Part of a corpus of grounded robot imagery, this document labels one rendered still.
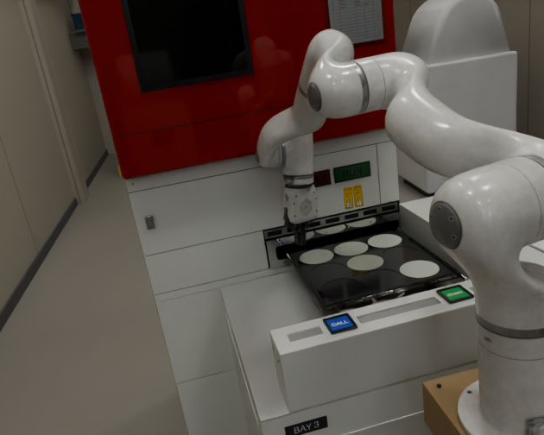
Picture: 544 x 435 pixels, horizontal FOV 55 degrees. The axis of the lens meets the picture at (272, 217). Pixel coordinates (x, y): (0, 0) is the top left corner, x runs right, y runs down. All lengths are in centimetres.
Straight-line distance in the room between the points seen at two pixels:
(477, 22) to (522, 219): 389
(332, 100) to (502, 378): 52
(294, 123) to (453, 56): 327
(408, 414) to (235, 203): 75
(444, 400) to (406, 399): 22
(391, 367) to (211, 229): 70
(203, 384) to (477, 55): 350
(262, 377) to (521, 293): 65
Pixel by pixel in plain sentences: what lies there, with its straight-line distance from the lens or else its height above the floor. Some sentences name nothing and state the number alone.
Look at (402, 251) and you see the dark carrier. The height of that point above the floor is 90.
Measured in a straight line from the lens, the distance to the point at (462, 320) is 117.
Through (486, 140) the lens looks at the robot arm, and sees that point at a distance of 83.
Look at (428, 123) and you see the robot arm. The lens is 85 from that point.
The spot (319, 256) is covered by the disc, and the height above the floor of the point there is 90.
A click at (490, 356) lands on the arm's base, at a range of 85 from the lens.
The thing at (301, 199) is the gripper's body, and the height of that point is 110.
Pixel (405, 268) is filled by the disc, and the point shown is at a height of 90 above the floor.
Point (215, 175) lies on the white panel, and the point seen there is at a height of 117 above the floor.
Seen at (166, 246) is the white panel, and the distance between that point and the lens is 157.
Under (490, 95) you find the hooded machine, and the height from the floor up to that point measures 80.
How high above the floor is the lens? 155
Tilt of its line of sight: 20 degrees down
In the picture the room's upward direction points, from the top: 9 degrees counter-clockwise
